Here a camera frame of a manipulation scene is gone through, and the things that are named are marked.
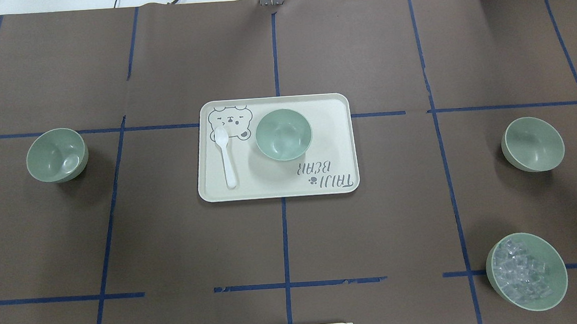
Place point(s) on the white plastic spoon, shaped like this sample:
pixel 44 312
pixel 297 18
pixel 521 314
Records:
pixel 221 138

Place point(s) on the green bowl on tray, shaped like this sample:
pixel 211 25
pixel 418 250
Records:
pixel 283 135

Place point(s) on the cream bear tray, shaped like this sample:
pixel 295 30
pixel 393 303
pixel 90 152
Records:
pixel 329 166

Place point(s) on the green bowl with ice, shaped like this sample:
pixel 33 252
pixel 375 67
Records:
pixel 527 271

